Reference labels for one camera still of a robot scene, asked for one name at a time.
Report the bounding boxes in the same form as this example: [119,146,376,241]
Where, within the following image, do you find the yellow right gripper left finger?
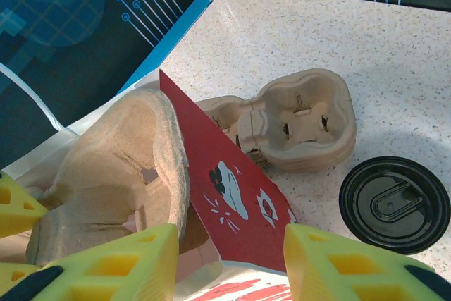
[0,223,180,301]

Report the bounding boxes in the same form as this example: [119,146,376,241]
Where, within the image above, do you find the red and white gift bag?
[0,64,300,301]

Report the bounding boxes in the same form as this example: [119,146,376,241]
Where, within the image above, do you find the beige pulp cup carrier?
[195,68,357,161]
[242,138,356,174]
[24,88,191,269]

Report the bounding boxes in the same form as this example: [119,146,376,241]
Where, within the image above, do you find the black plastic cup lid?
[338,155,451,255]

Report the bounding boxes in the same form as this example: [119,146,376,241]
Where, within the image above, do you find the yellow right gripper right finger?
[283,223,451,301]

